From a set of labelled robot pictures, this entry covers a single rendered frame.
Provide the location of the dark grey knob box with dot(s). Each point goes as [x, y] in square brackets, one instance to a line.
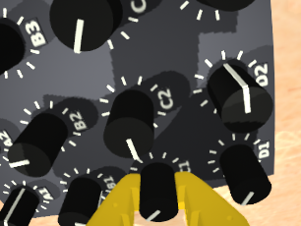
[197, 68]

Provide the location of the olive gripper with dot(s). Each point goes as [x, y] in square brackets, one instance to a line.
[203, 206]

